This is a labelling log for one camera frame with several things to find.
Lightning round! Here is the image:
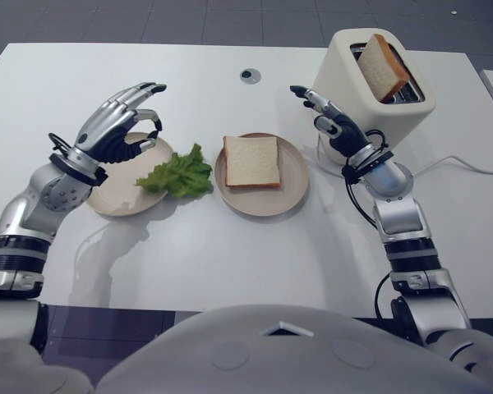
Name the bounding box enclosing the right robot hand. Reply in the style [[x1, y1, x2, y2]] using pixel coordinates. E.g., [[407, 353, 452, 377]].
[[289, 85, 373, 158]]

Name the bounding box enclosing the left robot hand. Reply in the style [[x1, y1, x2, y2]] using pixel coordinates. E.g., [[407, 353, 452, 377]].
[[67, 82, 168, 166]]

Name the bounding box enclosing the cream toaster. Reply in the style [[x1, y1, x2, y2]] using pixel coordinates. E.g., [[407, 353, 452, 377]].
[[311, 27, 437, 166]]

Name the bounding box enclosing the bread slice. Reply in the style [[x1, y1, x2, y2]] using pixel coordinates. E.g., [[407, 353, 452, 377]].
[[356, 34, 412, 103], [223, 135, 282, 190]]

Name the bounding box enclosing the beige plate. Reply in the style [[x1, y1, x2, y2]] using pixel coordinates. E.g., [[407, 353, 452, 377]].
[[84, 131, 175, 217], [214, 131, 311, 217]]

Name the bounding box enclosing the green lettuce leaf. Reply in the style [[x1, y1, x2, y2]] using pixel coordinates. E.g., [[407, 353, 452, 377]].
[[135, 143, 214, 198]]

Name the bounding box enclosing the robot body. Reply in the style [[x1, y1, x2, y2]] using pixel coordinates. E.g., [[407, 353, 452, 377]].
[[93, 304, 493, 394]]

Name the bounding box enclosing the black cable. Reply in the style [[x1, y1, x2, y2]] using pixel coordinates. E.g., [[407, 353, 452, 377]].
[[48, 131, 76, 156], [341, 129, 395, 321]]

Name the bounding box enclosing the white cord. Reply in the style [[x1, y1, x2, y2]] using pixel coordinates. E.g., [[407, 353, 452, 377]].
[[316, 135, 493, 178]]

